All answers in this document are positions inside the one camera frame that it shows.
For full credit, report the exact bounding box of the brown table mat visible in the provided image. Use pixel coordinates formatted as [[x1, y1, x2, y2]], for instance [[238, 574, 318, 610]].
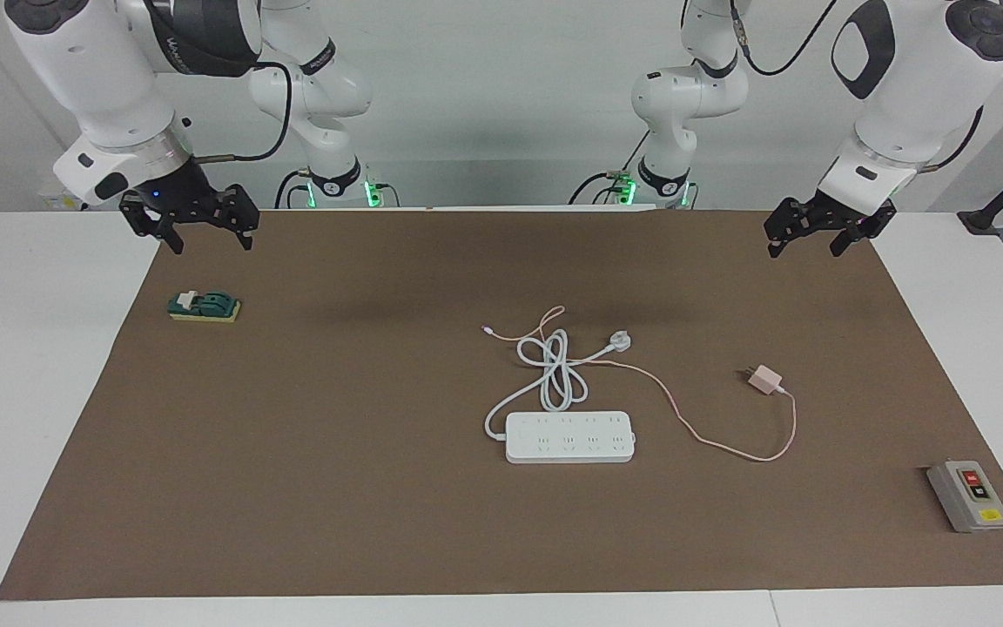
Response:
[[0, 209, 1003, 602]]

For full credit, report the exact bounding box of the pink charging cable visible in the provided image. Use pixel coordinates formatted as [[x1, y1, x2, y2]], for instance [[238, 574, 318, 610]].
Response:
[[482, 306, 797, 462]]

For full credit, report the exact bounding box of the grey on off switch box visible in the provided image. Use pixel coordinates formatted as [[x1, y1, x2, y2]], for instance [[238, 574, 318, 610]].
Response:
[[926, 460, 1003, 534]]

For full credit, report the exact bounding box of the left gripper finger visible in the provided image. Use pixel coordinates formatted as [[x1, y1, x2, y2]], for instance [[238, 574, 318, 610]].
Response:
[[766, 200, 807, 260], [831, 202, 896, 258]]

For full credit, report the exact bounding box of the black base power cable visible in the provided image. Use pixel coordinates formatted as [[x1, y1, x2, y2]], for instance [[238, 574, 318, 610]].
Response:
[[567, 168, 642, 206], [273, 168, 313, 210]]

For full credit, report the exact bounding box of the white power strip cord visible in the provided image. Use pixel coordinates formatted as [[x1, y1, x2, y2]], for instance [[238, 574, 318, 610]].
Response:
[[484, 328, 633, 442]]

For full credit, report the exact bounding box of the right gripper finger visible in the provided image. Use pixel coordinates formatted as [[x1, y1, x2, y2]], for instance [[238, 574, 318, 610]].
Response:
[[121, 205, 185, 255], [221, 185, 259, 252]]

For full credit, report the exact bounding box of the white power strip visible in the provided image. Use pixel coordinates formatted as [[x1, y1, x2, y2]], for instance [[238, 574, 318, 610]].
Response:
[[505, 411, 636, 464]]

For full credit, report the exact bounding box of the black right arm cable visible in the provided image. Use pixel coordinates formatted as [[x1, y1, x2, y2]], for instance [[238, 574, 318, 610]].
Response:
[[192, 59, 293, 164]]

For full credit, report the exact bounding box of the pink charger plug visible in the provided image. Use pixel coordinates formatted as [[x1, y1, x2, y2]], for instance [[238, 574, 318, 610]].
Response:
[[738, 365, 784, 395]]

